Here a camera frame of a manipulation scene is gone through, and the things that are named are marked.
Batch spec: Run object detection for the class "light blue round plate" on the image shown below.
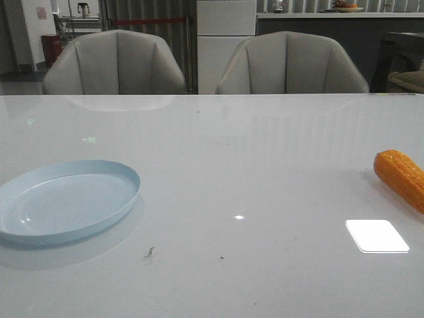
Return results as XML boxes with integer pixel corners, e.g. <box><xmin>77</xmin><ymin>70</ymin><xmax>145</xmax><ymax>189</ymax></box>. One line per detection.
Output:
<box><xmin>1</xmin><ymin>160</ymin><xmax>140</xmax><ymax>246</ymax></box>

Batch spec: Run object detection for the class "orange toy corn cob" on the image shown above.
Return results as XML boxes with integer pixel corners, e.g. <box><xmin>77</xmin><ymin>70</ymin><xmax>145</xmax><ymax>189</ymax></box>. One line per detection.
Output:
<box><xmin>374</xmin><ymin>149</ymin><xmax>423</xmax><ymax>213</ymax></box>

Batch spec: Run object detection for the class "grey armchair on right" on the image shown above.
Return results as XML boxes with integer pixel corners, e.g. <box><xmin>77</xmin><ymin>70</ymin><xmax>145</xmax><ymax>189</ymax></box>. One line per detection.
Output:
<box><xmin>215</xmin><ymin>31</ymin><xmax>369</xmax><ymax>95</ymax></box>

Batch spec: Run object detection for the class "grey armchair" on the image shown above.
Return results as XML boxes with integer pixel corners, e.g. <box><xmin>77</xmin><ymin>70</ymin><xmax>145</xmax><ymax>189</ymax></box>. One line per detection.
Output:
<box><xmin>215</xmin><ymin>31</ymin><xmax>369</xmax><ymax>95</ymax></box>
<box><xmin>42</xmin><ymin>29</ymin><xmax>186</xmax><ymax>95</ymax></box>

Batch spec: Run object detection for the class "white cabinet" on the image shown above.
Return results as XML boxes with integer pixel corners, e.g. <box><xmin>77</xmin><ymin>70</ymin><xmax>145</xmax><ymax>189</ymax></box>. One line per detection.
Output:
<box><xmin>196</xmin><ymin>1</ymin><xmax>256</xmax><ymax>95</ymax></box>

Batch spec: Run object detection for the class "grey armchair on left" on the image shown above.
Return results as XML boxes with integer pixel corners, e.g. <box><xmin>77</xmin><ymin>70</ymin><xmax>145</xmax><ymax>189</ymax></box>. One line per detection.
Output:
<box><xmin>42</xmin><ymin>29</ymin><xmax>186</xmax><ymax>95</ymax></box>

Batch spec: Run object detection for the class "red barrier belt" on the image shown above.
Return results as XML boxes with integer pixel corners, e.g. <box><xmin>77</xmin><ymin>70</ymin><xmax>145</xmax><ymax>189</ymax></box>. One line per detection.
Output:
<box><xmin>111</xmin><ymin>17</ymin><xmax>190</xmax><ymax>26</ymax></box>

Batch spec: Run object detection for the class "grey counter with white top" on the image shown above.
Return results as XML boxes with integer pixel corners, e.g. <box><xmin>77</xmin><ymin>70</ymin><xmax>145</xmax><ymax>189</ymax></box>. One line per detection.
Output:
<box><xmin>256</xmin><ymin>13</ymin><xmax>423</xmax><ymax>88</ymax></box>

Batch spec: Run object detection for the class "red trash bin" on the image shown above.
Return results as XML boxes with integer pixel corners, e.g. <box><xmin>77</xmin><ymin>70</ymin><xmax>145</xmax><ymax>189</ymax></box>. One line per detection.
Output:
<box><xmin>41</xmin><ymin>34</ymin><xmax>62</xmax><ymax>67</ymax></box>

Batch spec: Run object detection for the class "fruit bowl on counter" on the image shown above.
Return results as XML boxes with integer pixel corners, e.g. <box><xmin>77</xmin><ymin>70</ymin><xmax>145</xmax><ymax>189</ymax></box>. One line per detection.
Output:
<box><xmin>333</xmin><ymin>0</ymin><xmax>363</xmax><ymax>13</ymax></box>

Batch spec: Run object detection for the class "beige cushion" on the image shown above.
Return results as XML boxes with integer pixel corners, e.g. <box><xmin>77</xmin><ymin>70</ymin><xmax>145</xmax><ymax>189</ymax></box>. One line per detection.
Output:
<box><xmin>388</xmin><ymin>70</ymin><xmax>423</xmax><ymax>93</ymax></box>

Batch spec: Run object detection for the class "barrier post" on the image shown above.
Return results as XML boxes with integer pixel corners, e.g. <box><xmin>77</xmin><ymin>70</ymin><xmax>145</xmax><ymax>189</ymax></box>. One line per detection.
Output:
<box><xmin>185</xmin><ymin>16</ymin><xmax>195</xmax><ymax>93</ymax></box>

